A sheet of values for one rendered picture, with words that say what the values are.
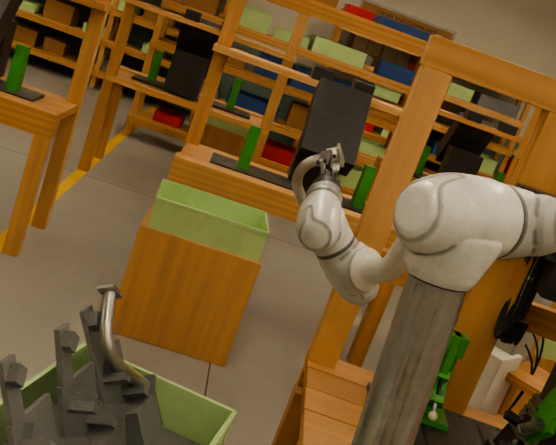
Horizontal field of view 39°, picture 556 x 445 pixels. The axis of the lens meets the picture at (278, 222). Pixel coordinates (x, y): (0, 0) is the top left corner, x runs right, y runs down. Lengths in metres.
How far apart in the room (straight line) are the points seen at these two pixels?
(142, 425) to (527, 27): 11.13
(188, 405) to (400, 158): 0.96
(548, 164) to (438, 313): 1.20
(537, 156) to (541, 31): 10.21
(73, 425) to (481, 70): 1.45
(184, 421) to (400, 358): 0.77
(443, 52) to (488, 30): 10.03
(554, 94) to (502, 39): 10.03
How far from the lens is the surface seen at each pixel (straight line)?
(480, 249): 1.26
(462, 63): 2.34
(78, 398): 1.65
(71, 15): 11.59
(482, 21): 12.32
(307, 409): 2.23
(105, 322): 1.74
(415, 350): 1.31
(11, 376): 1.47
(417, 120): 2.33
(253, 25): 8.86
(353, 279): 1.80
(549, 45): 12.64
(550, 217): 1.35
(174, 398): 1.94
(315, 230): 1.73
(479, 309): 2.49
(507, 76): 2.36
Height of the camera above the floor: 1.85
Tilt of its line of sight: 14 degrees down
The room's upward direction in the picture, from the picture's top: 20 degrees clockwise
